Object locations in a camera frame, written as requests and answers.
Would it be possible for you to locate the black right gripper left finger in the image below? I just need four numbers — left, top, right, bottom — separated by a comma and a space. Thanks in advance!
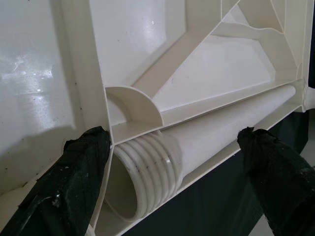
0, 125, 111, 236

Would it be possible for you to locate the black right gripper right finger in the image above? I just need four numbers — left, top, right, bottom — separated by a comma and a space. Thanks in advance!
236, 126, 315, 236

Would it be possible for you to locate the white plastic table leg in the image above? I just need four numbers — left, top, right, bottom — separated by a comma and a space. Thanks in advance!
104, 85, 296, 221

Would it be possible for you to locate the white plastic table top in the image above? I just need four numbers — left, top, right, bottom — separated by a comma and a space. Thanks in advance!
0, 0, 315, 236

